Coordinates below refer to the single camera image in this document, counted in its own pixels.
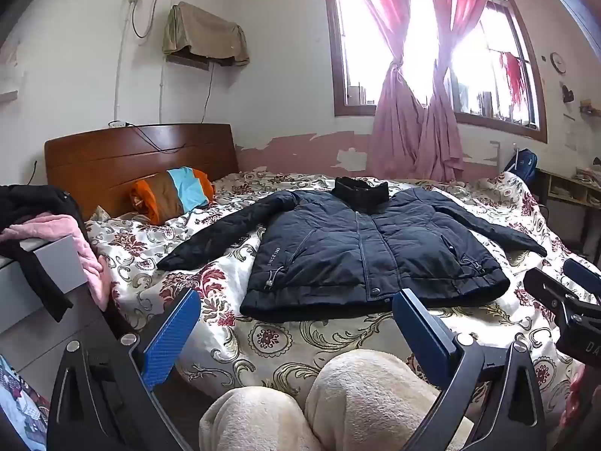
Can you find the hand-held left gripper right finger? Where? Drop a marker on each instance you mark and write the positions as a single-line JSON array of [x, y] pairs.
[[420, 336]]

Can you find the person's left leg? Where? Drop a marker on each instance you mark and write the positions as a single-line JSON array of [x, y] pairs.
[[253, 418]]

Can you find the blue backpack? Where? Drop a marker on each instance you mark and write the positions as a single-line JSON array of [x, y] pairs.
[[523, 164]]

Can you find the small wooden wall rack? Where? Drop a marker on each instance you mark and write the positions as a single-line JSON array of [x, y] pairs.
[[590, 107]]

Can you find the small wooden wall shelf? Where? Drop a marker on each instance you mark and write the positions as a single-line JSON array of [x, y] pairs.
[[188, 61]]

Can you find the beige cloth-covered box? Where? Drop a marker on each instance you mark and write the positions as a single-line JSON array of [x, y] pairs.
[[202, 30]]

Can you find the red hanging garment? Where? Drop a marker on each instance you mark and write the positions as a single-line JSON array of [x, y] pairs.
[[514, 77]]

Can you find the white power strip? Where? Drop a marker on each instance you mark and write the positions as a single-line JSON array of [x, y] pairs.
[[117, 124]]

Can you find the white wall pipe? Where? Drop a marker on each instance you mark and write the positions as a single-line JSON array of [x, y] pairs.
[[121, 65], [161, 80]]

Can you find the stack of papers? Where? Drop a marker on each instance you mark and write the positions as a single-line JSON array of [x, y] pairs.
[[589, 174]]

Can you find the cream fleece trousers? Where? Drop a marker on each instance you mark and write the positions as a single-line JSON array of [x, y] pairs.
[[371, 394]]

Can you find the wooden bed headboard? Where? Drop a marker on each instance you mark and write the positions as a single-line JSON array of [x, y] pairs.
[[117, 164]]

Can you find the pink fleece clothing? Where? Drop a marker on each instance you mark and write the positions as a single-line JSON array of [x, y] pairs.
[[51, 225]]

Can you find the floral bedspread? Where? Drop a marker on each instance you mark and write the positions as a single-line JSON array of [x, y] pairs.
[[281, 338]]

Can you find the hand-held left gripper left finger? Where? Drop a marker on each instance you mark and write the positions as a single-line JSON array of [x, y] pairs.
[[171, 333]]

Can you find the dark wall hook item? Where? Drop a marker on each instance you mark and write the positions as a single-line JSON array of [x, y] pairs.
[[567, 93]]

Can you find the orange brown blue striped pillow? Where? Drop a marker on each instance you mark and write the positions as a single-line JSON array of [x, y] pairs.
[[169, 192]]

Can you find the colourful printed cloth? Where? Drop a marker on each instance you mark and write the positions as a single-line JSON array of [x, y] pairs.
[[19, 404]]

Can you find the round wall clock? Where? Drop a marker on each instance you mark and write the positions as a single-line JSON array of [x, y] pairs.
[[558, 62]]

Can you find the black clothing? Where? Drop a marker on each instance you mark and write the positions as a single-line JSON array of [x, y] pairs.
[[37, 202]]

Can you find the wooden shelf desk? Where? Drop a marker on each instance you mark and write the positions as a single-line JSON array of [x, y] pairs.
[[563, 202]]

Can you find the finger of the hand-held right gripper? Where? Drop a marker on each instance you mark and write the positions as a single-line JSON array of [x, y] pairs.
[[549, 289], [584, 276]]

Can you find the dark navy padded jacket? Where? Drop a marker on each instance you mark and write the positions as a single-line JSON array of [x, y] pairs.
[[328, 253]]

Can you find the brown-framed window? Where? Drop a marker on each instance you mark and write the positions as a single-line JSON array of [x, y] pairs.
[[340, 56]]

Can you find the grey nightstand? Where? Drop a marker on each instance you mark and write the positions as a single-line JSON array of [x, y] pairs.
[[56, 263]]

